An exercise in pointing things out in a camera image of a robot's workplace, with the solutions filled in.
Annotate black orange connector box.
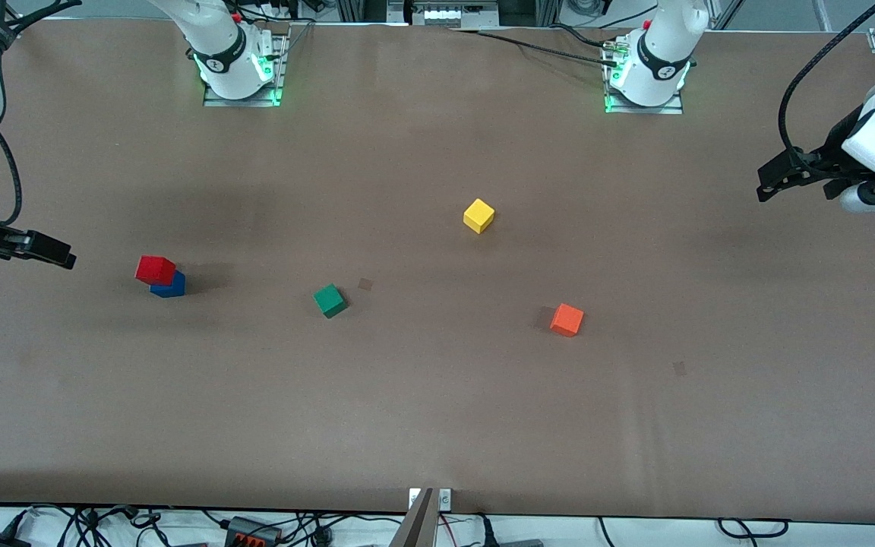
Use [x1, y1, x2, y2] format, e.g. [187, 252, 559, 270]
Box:
[225, 517, 283, 547]

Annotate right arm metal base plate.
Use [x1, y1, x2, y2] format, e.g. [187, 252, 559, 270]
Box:
[202, 34, 288, 108]

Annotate black looped cable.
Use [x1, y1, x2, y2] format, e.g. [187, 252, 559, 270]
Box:
[717, 518, 790, 539]

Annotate green wooden cube block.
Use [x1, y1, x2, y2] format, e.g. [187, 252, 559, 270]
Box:
[312, 284, 348, 318]

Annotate red wooden cube block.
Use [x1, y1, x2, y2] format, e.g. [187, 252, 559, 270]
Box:
[135, 255, 177, 287]

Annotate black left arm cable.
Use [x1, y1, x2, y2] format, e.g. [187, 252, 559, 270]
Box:
[778, 0, 875, 160]

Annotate metal frame equipment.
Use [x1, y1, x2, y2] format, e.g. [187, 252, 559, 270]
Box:
[407, 0, 499, 27]

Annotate yellow wooden cube block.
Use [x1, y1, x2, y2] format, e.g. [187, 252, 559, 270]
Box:
[463, 198, 496, 235]

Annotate white mounting bracket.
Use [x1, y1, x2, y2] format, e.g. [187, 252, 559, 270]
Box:
[409, 488, 453, 511]

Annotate orange wooden cube block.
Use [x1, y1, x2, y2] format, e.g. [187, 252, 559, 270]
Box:
[549, 303, 585, 338]

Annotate tangled black cables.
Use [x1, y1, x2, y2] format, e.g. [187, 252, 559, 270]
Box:
[0, 503, 408, 547]

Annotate long black table cable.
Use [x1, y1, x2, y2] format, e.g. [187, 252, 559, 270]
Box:
[449, 25, 621, 69]

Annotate blue wooden cube block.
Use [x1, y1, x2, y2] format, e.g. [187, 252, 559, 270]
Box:
[150, 270, 186, 299]

